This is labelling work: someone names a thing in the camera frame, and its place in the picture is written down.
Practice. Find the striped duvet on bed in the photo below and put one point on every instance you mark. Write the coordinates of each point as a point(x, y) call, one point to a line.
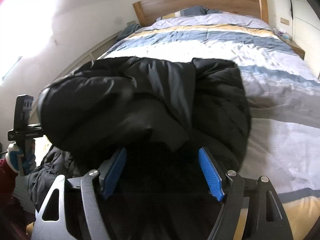
point(275, 192)

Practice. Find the blue white gloved left hand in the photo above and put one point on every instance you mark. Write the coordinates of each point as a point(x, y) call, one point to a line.
point(19, 160)

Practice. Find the items on nightstand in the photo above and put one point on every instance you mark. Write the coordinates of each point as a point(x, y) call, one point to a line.
point(281, 34)

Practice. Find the beige wall switch plate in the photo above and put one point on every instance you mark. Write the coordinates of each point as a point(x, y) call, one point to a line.
point(284, 21)

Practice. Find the wooden headboard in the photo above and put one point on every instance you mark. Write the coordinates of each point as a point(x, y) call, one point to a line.
point(147, 11)

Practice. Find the black puffer jacket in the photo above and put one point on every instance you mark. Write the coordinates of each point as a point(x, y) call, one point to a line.
point(161, 113)

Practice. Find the wooden nightstand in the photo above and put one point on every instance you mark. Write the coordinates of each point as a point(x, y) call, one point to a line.
point(297, 49)

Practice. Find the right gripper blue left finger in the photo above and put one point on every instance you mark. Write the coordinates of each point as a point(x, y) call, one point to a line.
point(110, 171)

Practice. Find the white sliding wardrobe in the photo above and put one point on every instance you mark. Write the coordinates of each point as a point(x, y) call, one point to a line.
point(306, 32)

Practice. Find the dark teal cloth bundle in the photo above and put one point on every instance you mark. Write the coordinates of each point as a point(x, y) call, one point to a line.
point(130, 29)

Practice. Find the red sleeve left forearm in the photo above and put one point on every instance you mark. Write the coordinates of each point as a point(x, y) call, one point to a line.
point(9, 230)

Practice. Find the striped pillow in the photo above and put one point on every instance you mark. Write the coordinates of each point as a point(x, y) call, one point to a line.
point(192, 11)

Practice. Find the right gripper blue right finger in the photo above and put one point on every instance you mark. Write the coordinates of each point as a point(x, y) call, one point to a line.
point(213, 174)

